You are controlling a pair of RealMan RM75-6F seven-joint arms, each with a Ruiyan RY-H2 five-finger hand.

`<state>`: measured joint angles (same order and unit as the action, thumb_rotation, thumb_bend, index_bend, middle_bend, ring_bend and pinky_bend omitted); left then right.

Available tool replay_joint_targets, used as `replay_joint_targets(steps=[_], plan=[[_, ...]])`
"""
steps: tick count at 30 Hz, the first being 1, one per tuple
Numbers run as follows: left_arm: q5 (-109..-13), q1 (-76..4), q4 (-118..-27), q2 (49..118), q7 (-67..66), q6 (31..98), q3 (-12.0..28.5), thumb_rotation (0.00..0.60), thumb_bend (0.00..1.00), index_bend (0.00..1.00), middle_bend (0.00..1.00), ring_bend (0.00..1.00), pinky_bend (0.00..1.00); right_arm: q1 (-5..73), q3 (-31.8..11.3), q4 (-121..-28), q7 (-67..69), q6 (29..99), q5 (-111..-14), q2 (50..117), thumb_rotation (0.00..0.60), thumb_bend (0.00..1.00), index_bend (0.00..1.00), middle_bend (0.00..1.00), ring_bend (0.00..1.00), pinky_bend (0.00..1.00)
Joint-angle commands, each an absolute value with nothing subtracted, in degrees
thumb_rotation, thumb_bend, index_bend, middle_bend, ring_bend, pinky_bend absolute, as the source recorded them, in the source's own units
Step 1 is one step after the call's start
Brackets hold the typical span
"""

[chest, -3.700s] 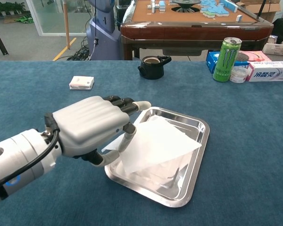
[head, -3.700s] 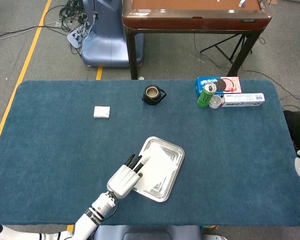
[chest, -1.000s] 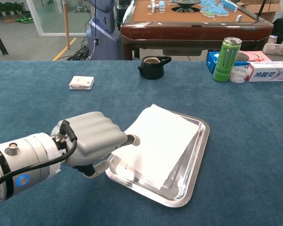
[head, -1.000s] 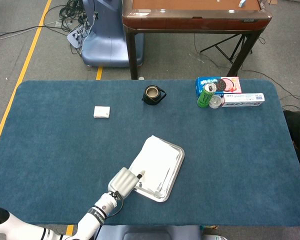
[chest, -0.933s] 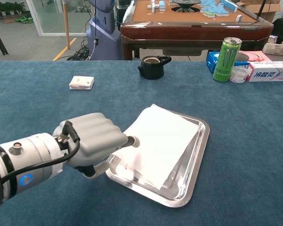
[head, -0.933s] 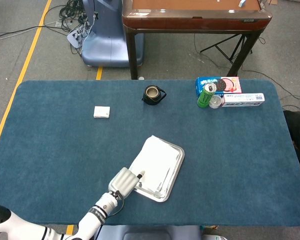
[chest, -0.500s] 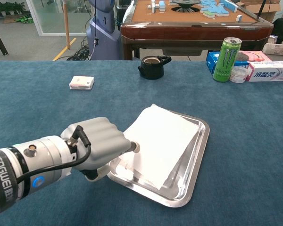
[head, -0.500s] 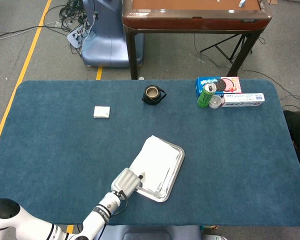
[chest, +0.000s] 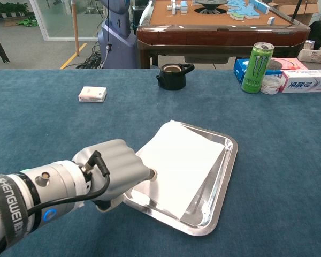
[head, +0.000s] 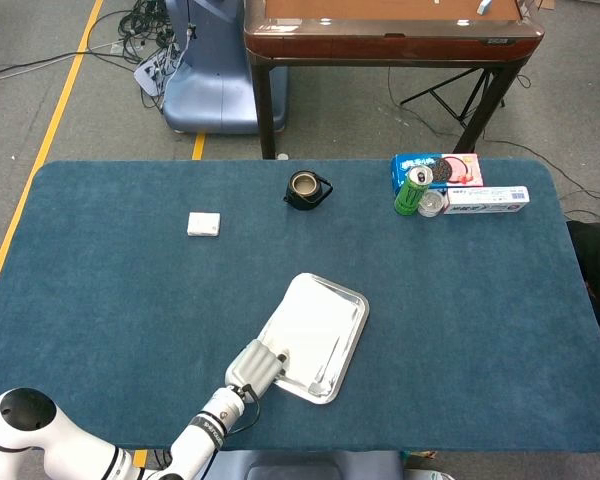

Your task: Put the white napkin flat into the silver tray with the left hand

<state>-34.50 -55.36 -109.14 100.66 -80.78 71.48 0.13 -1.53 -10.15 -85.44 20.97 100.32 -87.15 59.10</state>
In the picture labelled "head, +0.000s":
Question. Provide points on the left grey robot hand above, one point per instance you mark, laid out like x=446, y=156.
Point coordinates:
x=255, y=367

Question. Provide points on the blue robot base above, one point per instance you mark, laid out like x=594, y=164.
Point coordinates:
x=215, y=90

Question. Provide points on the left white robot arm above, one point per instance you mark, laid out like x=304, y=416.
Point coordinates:
x=210, y=425

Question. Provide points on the stainless steel tray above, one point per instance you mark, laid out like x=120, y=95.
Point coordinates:
x=300, y=392

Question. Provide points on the grey blue robot torso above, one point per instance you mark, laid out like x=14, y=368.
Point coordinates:
x=300, y=467

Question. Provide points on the small white tissue pack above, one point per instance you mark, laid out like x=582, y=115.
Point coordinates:
x=203, y=224

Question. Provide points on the blue table cloth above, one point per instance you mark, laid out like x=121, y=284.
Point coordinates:
x=130, y=280

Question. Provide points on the white toothpaste box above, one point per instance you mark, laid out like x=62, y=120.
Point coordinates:
x=485, y=200

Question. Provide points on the black teapot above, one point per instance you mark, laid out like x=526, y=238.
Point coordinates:
x=305, y=187

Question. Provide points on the blue pink cookie box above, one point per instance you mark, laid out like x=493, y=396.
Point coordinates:
x=460, y=170

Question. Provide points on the green energy drink can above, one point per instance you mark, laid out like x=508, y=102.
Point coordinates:
x=410, y=200

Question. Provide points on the white power strip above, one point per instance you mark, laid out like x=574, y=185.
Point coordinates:
x=147, y=75

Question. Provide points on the brown mahjong table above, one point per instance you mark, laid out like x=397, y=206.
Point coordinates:
x=380, y=45

